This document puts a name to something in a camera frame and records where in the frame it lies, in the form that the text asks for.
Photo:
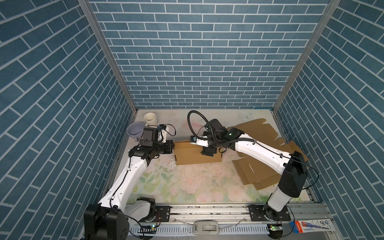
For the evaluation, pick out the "cream ceramic mug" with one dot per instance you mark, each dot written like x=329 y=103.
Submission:
x=150 y=119

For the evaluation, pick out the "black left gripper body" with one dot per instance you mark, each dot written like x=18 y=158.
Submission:
x=165 y=148

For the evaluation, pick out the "brown cardboard box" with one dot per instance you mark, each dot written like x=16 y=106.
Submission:
x=189 y=154
x=253 y=171

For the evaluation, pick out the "aluminium corner post left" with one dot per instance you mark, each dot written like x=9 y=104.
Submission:
x=95 y=26

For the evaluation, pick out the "aluminium corner post right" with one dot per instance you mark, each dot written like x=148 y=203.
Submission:
x=318 y=30

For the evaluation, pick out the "aluminium corner post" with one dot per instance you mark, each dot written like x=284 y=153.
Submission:
x=95 y=26
x=318 y=30

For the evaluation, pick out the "grey plastic clamp handle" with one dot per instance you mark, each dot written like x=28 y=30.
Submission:
x=206 y=228

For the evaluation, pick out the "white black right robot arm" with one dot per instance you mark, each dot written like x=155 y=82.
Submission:
x=291 y=167

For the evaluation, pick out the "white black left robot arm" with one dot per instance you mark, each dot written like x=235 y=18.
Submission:
x=107 y=219

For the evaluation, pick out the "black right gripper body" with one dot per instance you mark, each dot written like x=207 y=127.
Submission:
x=209 y=149

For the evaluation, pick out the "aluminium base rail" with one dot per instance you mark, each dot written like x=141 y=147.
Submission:
x=177 y=220

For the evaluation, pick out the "lavender ceramic bowl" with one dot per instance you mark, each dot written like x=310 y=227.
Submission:
x=135 y=131

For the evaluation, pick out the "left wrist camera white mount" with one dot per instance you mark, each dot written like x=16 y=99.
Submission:
x=163 y=132

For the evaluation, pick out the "white red blue tube box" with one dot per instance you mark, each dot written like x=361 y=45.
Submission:
x=309 y=226

